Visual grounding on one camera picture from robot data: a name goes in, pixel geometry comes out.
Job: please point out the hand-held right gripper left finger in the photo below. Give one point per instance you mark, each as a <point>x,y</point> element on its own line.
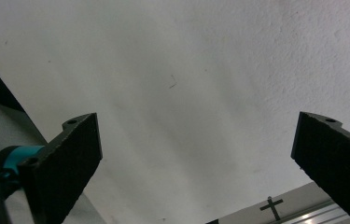
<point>63,161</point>

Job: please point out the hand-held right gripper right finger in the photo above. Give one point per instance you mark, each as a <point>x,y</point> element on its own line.
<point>334,161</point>

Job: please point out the aluminium frame rail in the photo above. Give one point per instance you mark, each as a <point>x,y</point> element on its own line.
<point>319,217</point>

